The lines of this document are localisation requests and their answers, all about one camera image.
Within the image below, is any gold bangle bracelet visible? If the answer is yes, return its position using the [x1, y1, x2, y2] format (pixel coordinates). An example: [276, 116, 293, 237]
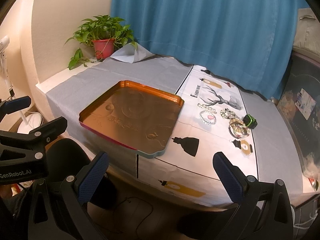
[228, 122, 251, 139]

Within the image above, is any green black smartwatch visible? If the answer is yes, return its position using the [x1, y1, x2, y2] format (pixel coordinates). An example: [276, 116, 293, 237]
[242, 114, 258, 129]

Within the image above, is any silver rhinestone bracelet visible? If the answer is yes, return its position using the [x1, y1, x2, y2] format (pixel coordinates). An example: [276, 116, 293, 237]
[220, 108, 236, 119]

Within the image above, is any clear crystal heart bracelet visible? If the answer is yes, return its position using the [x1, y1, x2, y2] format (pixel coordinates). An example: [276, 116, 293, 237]
[199, 110, 217, 126]

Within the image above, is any pearl bar bracelet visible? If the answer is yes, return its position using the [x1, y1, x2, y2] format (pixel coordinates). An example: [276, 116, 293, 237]
[197, 102, 217, 114]

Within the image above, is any grey tablecloth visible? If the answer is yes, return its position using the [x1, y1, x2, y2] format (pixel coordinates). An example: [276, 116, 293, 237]
[45, 45, 312, 201]

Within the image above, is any orange metal tray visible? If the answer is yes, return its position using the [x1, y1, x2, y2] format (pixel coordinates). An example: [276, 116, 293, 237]
[79, 80, 184, 159]

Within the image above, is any red plant pot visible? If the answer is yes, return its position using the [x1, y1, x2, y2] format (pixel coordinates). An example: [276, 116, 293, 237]
[93, 38, 115, 60]

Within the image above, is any white deer print runner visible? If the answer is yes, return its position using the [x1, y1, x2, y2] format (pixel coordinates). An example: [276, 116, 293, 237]
[138, 65, 258, 207]

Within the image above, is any green potted plant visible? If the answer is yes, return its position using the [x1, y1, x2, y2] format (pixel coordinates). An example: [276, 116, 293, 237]
[67, 15, 137, 62]

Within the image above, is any dark glass cabinet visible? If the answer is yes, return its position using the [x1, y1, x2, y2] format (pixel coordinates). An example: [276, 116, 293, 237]
[277, 52, 319, 180]

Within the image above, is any beige fabric storage box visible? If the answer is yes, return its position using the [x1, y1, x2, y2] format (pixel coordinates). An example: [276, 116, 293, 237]
[293, 8, 319, 62]

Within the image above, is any blue curtain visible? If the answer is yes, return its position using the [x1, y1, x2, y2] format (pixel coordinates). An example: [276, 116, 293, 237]
[111, 0, 308, 99]

